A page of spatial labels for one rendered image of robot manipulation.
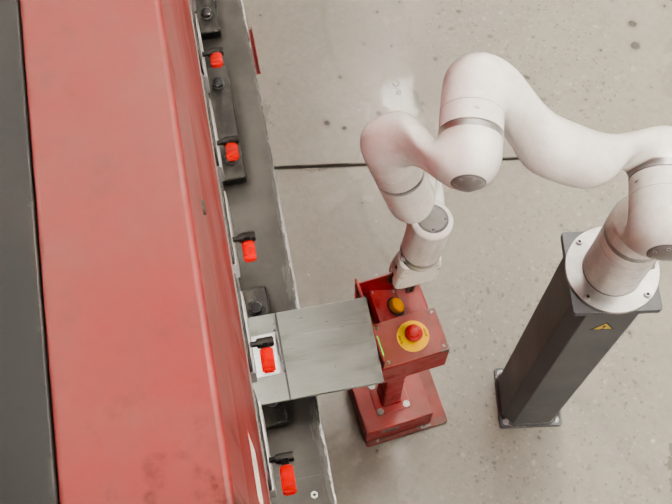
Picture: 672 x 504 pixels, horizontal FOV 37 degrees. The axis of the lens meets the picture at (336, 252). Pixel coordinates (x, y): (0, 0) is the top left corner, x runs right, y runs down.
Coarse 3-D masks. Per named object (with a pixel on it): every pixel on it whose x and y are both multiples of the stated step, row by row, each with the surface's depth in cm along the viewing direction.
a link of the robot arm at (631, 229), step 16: (640, 176) 165; (656, 176) 163; (640, 192) 164; (656, 192) 162; (624, 208) 178; (640, 208) 163; (656, 208) 161; (608, 224) 181; (624, 224) 174; (640, 224) 162; (656, 224) 160; (608, 240) 182; (624, 240) 169; (640, 240) 163; (656, 240) 161; (624, 256) 181; (640, 256) 179; (656, 256) 163
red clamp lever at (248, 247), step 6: (240, 234) 176; (246, 234) 176; (252, 234) 176; (234, 240) 176; (240, 240) 176; (246, 240) 175; (252, 240) 176; (246, 246) 172; (252, 246) 171; (246, 252) 170; (252, 252) 169; (246, 258) 169; (252, 258) 169
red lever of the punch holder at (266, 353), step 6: (270, 336) 169; (252, 342) 169; (258, 342) 168; (264, 342) 168; (270, 342) 168; (258, 348) 169; (264, 348) 166; (270, 348) 166; (264, 354) 164; (270, 354) 164; (264, 360) 162; (270, 360) 162; (264, 366) 161; (270, 366) 161; (270, 372) 162
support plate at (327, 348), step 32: (256, 320) 197; (288, 320) 197; (320, 320) 197; (352, 320) 197; (288, 352) 195; (320, 352) 195; (352, 352) 195; (256, 384) 192; (320, 384) 192; (352, 384) 192
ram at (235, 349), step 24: (192, 24) 178; (192, 48) 158; (192, 72) 142; (192, 96) 129; (192, 120) 118; (216, 192) 152; (216, 216) 137; (216, 240) 124; (216, 264) 114; (216, 288) 106; (240, 336) 146; (240, 360) 132; (240, 384) 120; (240, 408) 111; (240, 432) 103; (264, 480) 140
